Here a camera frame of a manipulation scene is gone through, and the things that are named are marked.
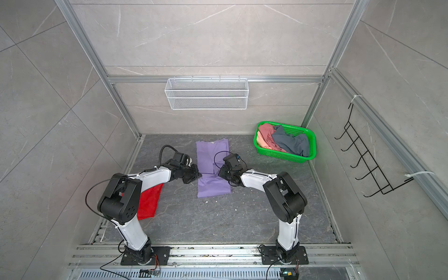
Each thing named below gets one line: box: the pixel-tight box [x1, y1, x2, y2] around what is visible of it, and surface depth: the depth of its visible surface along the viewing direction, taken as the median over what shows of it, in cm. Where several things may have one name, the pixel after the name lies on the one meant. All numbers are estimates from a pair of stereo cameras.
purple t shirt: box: [196, 138, 231, 198], surface depth 100 cm
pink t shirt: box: [256, 123, 287, 153], surface depth 107 cm
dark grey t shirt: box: [271, 124, 310, 158], surface depth 106 cm
